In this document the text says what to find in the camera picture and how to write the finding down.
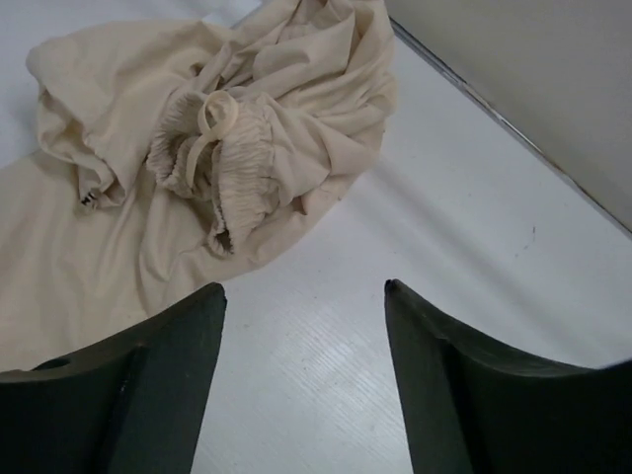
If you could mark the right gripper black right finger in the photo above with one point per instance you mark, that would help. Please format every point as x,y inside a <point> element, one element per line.
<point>472,404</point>

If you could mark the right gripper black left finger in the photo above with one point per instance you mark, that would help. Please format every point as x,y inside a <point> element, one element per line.
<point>131,403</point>

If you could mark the beige trousers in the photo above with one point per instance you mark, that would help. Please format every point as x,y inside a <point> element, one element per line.
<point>173,154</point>

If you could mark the aluminium table edge rail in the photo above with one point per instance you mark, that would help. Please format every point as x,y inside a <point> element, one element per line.
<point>489,110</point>

